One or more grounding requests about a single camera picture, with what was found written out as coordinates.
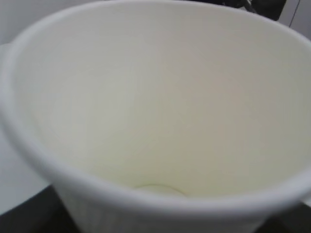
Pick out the white paper cup green logo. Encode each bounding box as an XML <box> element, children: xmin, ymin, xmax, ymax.
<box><xmin>0</xmin><ymin>0</ymin><xmax>311</xmax><ymax>233</ymax></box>

